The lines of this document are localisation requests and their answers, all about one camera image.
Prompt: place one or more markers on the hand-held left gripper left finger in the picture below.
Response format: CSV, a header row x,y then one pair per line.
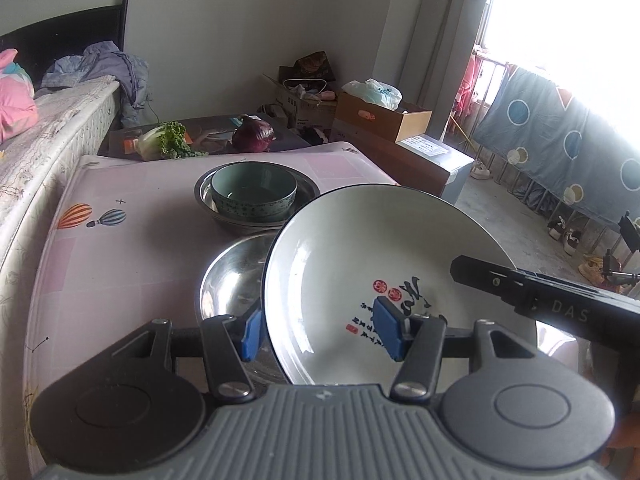
x,y
252,332

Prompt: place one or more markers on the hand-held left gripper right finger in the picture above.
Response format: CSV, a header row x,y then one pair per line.
x,y
387,330

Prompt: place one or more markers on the steel bowl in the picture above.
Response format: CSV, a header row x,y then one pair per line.
x,y
306,194
230,280

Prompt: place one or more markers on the white plate with black rim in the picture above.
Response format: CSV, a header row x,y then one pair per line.
x,y
340,260

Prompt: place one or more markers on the teal ceramic bowl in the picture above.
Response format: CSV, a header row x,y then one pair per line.
x,y
250,207

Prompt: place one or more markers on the yellow and pink shoe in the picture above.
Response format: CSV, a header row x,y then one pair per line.
x,y
592,271

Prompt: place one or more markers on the black and white shoe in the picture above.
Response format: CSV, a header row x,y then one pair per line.
x,y
572,241
556,229

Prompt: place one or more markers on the black phone holder stand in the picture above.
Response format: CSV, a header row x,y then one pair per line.
x,y
629,232

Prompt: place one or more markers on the brown wooden cabinet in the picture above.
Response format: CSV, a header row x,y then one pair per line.
x,y
400,165

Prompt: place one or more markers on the white paper label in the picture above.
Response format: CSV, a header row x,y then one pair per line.
x,y
425,146

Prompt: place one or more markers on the blue sheet with circles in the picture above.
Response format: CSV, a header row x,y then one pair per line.
x,y
540,125

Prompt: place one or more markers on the pile of household clutter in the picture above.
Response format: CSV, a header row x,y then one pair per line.
x,y
312,135

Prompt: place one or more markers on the open brown cardboard box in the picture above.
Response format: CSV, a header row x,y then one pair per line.
x,y
415,125

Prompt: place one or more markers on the yellow stick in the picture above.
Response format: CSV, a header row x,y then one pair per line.
x,y
462,132

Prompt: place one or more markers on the napa cabbage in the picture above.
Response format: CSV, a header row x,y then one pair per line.
x,y
152,142

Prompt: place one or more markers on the cardboard box with clutter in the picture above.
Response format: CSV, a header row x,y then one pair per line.
x,y
300,110

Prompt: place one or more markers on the white plastic bag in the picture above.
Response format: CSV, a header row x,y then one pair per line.
x,y
375,92

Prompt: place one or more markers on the pink hanging clothing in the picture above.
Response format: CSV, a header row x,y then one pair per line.
x,y
469,82

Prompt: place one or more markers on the white quilted mattress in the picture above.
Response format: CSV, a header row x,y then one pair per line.
x,y
60,125

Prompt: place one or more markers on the blue-grey clothing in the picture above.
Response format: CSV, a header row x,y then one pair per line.
x,y
110,67

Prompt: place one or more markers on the pink pillow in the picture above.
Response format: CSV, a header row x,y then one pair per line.
x,y
15,105

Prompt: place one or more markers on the black headboard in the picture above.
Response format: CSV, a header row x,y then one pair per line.
x,y
75,25

